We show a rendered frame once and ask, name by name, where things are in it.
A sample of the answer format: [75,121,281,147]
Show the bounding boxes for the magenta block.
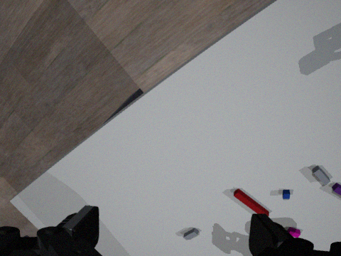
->
[287,227,301,238]

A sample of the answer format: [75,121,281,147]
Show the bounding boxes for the red rod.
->
[234,189,269,216]

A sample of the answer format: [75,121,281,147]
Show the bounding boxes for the grey rectangular bar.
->
[183,228,199,240]
[313,165,330,185]

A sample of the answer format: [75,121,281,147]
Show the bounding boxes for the small blue cube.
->
[283,190,290,199]

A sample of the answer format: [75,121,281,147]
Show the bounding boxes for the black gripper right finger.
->
[249,213,341,256]

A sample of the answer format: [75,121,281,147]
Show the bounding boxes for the purple rod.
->
[332,183,341,195]

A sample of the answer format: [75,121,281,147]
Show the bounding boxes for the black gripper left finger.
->
[0,206,102,256]

